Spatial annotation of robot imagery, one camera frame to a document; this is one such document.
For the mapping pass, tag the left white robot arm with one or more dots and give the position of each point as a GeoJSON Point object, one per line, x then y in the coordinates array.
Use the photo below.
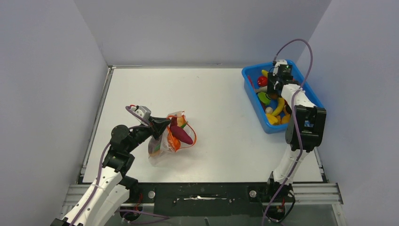
{"type": "Point", "coordinates": [112, 186]}

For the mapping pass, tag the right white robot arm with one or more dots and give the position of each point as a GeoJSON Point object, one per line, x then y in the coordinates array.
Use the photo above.
{"type": "Point", "coordinates": [306, 124]}

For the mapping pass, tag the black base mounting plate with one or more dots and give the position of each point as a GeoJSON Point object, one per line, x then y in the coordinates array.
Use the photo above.
{"type": "Point", "coordinates": [196, 199]}

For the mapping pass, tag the red toy tomato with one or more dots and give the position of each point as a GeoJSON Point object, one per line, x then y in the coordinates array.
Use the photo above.
{"type": "Point", "coordinates": [262, 81]}

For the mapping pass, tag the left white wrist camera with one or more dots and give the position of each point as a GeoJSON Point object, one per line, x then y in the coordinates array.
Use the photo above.
{"type": "Point", "coordinates": [140, 112]}

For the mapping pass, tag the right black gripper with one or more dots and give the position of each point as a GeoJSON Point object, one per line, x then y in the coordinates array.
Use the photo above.
{"type": "Point", "coordinates": [270, 88]}

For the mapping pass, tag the yellow toy lemon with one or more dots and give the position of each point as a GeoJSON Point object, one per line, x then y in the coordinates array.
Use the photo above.
{"type": "Point", "coordinates": [273, 120]}

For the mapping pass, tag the grey toy fish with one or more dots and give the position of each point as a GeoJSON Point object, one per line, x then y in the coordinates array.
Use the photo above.
{"type": "Point", "coordinates": [261, 89]}

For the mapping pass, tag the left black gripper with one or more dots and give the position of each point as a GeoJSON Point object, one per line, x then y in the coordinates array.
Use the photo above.
{"type": "Point", "coordinates": [158, 125]}

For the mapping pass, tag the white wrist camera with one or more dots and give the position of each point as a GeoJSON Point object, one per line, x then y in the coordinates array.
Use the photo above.
{"type": "Point", "coordinates": [280, 67]}
{"type": "Point", "coordinates": [140, 112]}

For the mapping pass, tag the yellow toy banana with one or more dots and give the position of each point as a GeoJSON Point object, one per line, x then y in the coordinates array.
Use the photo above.
{"type": "Point", "coordinates": [279, 108]}
{"type": "Point", "coordinates": [265, 73]}

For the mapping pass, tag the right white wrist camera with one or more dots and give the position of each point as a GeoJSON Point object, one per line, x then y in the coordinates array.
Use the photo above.
{"type": "Point", "coordinates": [280, 67]}

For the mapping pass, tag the white toy mushroom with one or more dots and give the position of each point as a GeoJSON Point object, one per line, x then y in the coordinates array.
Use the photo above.
{"type": "Point", "coordinates": [269, 110]}

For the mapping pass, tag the orange toy pumpkin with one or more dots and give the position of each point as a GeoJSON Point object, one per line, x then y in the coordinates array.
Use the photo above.
{"type": "Point", "coordinates": [173, 143]}

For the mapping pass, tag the purple toy sweet potato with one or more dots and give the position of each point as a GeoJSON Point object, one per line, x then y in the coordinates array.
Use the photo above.
{"type": "Point", "coordinates": [181, 135]}

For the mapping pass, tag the clear zip top bag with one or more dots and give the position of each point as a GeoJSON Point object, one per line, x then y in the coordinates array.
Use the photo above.
{"type": "Point", "coordinates": [158, 149]}

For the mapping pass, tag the green toy starfruit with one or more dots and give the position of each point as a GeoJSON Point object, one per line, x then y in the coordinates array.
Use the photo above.
{"type": "Point", "coordinates": [264, 98]}

